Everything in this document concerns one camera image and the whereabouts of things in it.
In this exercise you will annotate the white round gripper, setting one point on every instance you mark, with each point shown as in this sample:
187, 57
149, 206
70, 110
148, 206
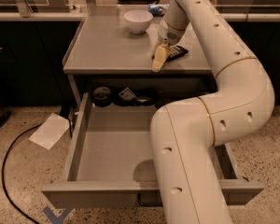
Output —
170, 34

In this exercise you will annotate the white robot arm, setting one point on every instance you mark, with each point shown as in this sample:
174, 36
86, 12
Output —
184, 132

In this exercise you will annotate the open grey top drawer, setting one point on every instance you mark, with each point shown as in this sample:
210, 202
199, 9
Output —
110, 161

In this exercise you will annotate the white ceramic bowl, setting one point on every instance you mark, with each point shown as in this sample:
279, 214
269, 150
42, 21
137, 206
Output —
138, 20

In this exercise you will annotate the blue white snack packet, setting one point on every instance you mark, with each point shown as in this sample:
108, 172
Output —
158, 9

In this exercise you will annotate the grey metal cabinet table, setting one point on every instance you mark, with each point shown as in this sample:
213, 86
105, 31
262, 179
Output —
104, 52

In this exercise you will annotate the black bundle with tag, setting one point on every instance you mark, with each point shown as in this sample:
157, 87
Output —
128, 97

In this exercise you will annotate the black tape roll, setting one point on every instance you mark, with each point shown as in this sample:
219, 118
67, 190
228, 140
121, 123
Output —
101, 96

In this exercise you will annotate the white paper sheet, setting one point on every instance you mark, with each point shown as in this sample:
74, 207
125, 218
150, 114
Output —
49, 133

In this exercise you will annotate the black drawer handle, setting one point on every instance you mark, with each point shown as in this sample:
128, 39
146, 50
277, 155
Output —
149, 200

